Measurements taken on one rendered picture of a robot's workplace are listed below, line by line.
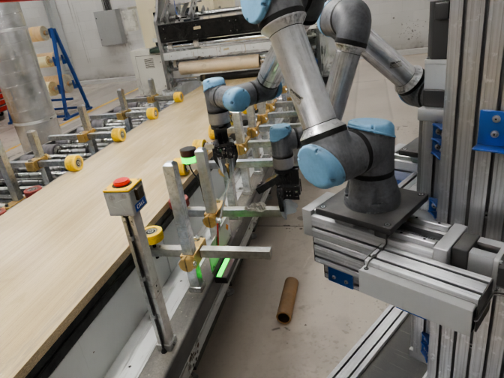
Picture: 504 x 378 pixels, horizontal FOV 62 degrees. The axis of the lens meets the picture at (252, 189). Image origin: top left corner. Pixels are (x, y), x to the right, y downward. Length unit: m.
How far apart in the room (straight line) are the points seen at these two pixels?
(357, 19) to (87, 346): 1.21
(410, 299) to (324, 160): 0.37
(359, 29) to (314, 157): 0.48
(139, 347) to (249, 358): 0.85
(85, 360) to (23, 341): 0.21
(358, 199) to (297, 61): 0.39
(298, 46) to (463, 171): 0.53
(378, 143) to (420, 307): 0.39
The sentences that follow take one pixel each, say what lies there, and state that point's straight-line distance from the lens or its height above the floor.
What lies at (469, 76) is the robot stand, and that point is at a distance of 1.13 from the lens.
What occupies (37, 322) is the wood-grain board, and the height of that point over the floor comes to 0.90.
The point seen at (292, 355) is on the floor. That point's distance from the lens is 2.19.
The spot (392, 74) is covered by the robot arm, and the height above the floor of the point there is 1.29.
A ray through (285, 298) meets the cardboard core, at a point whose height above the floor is 0.08.
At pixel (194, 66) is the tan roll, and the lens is 4.20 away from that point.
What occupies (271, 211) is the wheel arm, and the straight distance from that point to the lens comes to 1.57.
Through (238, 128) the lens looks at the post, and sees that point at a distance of 1.97.
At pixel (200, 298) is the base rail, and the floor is 0.70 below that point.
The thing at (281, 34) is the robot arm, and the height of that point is 1.50.
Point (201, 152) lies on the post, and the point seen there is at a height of 1.11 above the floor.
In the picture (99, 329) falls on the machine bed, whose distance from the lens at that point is 1.38.
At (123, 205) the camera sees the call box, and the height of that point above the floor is 1.18.
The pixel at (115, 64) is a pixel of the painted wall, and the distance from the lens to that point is 12.01.
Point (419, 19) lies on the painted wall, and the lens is 10.26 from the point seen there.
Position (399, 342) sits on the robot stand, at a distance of 1.96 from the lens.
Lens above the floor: 1.59
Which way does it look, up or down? 24 degrees down
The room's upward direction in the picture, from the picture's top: 8 degrees counter-clockwise
